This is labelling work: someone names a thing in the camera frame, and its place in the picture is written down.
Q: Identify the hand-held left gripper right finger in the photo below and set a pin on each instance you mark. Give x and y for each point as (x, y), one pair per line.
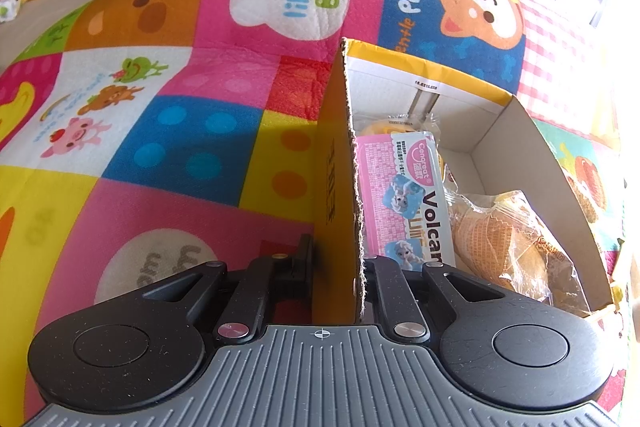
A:
(387, 277)

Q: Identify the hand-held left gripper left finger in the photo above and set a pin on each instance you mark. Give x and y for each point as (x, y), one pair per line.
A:
(302, 257)

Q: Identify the yellow cardboard box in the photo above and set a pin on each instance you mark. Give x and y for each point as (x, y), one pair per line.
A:
(335, 187)

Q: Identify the pink snack packet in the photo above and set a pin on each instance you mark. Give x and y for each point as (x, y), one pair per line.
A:
(395, 172)

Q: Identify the large clear bread packet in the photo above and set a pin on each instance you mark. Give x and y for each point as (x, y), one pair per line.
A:
(495, 232)

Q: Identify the green yellow snack packet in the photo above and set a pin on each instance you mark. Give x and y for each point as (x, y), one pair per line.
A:
(390, 127)

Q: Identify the colourful cartoon play mat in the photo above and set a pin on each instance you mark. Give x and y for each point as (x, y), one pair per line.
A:
(150, 132)

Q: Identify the white plush toy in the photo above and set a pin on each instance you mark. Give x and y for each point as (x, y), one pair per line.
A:
(9, 9)

